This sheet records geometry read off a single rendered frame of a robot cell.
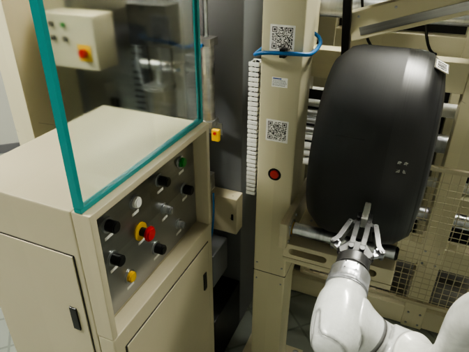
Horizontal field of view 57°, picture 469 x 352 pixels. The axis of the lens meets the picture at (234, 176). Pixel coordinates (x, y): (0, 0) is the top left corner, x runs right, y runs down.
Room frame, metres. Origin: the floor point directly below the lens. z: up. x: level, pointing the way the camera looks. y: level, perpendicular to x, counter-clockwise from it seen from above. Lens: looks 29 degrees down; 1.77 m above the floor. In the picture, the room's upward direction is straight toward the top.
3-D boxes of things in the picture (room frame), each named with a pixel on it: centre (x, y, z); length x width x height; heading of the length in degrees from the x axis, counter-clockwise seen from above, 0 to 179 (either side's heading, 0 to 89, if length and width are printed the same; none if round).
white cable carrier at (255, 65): (1.34, -0.07, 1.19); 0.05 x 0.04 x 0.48; 157
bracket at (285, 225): (1.32, -0.24, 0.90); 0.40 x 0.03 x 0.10; 157
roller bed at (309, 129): (1.69, -0.35, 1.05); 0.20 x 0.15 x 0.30; 67
